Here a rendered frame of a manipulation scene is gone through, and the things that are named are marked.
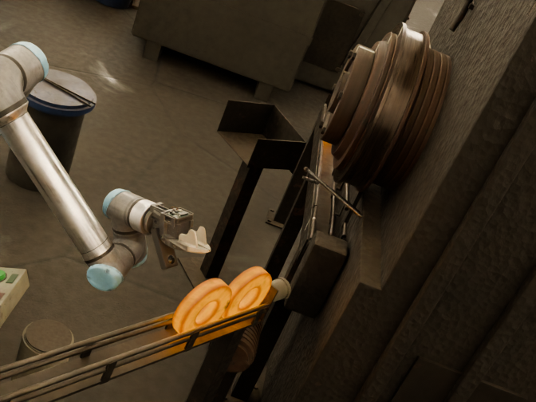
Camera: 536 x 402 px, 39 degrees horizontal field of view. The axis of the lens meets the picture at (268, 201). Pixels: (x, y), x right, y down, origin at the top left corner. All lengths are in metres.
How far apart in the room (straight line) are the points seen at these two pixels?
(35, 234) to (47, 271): 0.21
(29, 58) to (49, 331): 0.70
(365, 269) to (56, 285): 1.32
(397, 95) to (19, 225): 1.68
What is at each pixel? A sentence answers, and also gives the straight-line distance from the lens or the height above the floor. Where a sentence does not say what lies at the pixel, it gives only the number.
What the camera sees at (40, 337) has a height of 0.52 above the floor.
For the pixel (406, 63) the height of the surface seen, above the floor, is 1.30.
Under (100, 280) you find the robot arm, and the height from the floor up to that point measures 0.52.
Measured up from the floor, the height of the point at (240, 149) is 0.60.
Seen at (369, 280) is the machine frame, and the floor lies 0.87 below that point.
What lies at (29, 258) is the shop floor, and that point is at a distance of 2.90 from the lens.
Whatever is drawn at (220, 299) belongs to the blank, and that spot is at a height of 0.75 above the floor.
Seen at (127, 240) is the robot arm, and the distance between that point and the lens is 2.15.
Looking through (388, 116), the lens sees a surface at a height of 1.18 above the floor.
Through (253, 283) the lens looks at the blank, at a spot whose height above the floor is 0.76.
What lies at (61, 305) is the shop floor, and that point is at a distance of 2.74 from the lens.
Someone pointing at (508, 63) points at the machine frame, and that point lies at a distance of 1.59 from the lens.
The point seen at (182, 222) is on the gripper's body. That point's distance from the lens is 1.98.
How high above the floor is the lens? 1.84
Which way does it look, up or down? 30 degrees down
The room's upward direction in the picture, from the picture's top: 23 degrees clockwise
